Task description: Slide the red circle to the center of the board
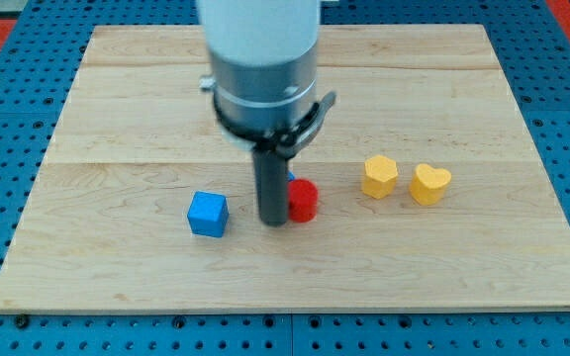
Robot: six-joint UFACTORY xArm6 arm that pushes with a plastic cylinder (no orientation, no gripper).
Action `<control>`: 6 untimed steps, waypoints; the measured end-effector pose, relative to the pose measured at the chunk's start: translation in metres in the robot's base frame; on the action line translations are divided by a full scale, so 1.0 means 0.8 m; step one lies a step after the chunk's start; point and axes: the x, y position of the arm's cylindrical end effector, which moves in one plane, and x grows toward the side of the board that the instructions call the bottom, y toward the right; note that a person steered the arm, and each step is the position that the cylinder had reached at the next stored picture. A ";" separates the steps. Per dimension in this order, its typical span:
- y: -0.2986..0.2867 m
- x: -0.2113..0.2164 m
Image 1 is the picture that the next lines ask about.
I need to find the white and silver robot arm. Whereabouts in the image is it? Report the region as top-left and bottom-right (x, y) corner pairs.
(196, 0), (321, 142)

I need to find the yellow hexagon block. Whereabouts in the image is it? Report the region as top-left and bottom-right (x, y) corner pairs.
(360, 155), (399, 199)

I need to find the light wooden board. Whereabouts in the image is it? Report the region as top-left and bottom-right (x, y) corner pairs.
(0, 25), (570, 315)

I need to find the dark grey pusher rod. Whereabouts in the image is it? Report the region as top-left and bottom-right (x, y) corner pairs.
(252, 149), (289, 226)

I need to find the yellow heart block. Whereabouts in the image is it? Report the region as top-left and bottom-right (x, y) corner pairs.
(409, 163), (452, 206)

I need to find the black clamp ring with lever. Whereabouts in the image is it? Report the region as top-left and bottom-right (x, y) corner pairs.
(212, 90), (337, 160)

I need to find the red cylinder block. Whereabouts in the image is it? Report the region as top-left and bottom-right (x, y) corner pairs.
(288, 179), (319, 223)

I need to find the blue cube block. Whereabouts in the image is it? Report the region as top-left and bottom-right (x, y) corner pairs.
(187, 191), (229, 238)

